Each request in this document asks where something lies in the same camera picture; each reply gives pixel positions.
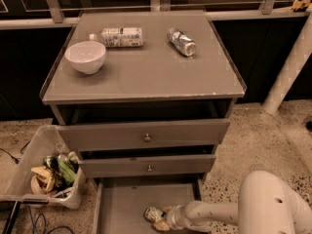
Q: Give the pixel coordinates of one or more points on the green bag in bin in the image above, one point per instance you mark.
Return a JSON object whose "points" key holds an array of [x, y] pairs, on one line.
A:
{"points": [[67, 171]]}

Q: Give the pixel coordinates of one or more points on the middle grey drawer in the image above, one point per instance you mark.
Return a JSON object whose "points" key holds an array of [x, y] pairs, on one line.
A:
{"points": [[162, 165]]}

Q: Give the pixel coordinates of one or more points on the clear plastic bin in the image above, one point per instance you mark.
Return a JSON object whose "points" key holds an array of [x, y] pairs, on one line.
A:
{"points": [[43, 144]]}

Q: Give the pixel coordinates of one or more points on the white labelled plastic bottle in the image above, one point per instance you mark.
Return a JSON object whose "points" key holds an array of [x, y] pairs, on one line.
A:
{"points": [[121, 37]]}

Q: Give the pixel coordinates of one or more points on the white ceramic bowl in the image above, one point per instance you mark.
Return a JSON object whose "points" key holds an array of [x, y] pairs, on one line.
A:
{"points": [[87, 57]]}

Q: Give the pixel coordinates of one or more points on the green 7up can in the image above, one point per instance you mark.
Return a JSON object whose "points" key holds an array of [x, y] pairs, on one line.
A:
{"points": [[154, 214]]}

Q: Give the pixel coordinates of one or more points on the brass top drawer knob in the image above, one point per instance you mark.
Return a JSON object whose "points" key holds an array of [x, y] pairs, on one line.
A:
{"points": [[147, 137]]}

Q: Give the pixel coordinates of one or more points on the bottom grey drawer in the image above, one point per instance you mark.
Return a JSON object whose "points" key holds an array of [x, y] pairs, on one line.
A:
{"points": [[122, 201]]}

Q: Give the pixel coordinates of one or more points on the grey drawer cabinet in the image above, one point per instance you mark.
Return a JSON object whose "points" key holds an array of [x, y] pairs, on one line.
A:
{"points": [[151, 83]]}

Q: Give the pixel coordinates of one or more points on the top grey drawer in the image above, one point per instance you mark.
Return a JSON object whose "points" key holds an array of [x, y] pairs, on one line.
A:
{"points": [[119, 136]]}

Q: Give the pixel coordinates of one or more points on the silver crushed can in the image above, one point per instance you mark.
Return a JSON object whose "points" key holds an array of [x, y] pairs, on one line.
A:
{"points": [[182, 43]]}

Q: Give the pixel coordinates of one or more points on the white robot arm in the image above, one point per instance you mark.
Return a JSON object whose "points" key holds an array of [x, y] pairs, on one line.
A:
{"points": [[266, 205]]}

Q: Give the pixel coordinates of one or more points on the metal railing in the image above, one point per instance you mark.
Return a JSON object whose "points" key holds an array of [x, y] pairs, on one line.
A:
{"points": [[28, 14]]}

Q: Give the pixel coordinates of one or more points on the grey drawer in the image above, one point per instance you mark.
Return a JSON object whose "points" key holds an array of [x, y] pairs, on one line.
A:
{"points": [[119, 136], [162, 165], [122, 201]]}

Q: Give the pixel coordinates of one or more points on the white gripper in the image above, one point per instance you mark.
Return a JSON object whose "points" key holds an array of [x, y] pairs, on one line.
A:
{"points": [[175, 215]]}

